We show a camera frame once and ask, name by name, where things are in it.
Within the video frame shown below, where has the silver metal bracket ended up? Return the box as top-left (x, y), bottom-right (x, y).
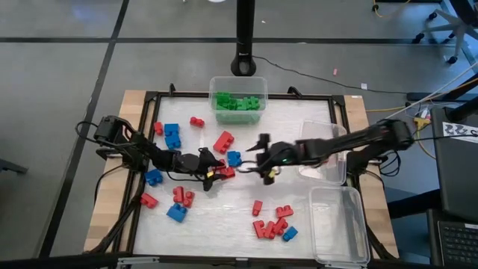
top-left (117, 256), bottom-right (161, 268)

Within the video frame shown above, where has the black floor bar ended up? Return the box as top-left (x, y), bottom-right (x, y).
top-left (406, 72), bottom-right (478, 102)

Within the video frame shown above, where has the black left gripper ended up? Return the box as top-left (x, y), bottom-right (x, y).
top-left (174, 147), bottom-right (229, 192)

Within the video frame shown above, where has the small blue toy block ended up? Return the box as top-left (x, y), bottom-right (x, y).
top-left (282, 226), bottom-right (299, 242)

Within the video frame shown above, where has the dark blue crossbar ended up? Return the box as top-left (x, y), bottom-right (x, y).
top-left (387, 188), bottom-right (444, 220)

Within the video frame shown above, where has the thin black floor cable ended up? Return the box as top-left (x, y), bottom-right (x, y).
top-left (252, 55), bottom-right (409, 95)

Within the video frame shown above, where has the black front crossbeam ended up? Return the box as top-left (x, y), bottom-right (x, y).
top-left (0, 250), bottom-right (400, 269)

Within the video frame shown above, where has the black camera stand pole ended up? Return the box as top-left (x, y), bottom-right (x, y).
top-left (230, 0), bottom-right (258, 78)

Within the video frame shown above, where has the black laptop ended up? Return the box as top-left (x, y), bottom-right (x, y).
top-left (426, 208), bottom-right (478, 269)

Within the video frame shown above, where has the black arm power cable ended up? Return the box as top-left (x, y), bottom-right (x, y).
top-left (93, 163), bottom-right (126, 210)

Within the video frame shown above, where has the white cable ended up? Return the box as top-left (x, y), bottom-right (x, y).
top-left (369, 61), bottom-right (478, 128)

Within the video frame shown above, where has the black table frame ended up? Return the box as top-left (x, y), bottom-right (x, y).
top-left (125, 82), bottom-right (374, 262)

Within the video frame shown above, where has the office chair base with casters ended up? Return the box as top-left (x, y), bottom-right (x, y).
top-left (412, 0), bottom-right (478, 65)

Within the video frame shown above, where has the white table mat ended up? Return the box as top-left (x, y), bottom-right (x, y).
top-left (133, 97), bottom-right (348, 259)

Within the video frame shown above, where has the large red toy block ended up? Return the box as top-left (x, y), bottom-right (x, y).
top-left (213, 130), bottom-right (236, 155)

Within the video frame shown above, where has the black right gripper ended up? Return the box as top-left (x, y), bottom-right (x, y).
top-left (243, 133), bottom-right (300, 186)

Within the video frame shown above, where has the yellow cable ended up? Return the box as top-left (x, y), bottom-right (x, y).
top-left (364, 76), bottom-right (478, 113)

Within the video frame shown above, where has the black cable to case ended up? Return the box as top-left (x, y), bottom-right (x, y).
top-left (395, 132), bottom-right (478, 149)

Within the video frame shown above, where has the long clear plastic bin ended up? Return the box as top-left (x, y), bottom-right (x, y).
top-left (308, 185), bottom-right (372, 266)

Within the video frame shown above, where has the yellow cable connector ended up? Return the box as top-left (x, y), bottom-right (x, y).
top-left (412, 115), bottom-right (431, 131)

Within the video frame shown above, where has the dark grey floor object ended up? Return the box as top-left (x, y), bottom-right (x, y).
top-left (0, 158), bottom-right (29, 176)

